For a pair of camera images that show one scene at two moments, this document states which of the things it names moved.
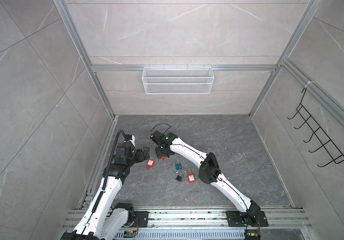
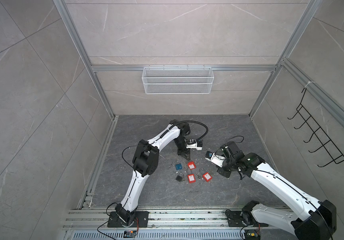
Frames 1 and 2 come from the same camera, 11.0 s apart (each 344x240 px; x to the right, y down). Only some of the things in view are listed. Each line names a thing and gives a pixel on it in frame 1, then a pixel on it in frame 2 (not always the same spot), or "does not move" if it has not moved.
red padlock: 191,177 does not move
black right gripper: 157,150 to 224,173
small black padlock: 179,177 does not move
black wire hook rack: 337,156 does not move
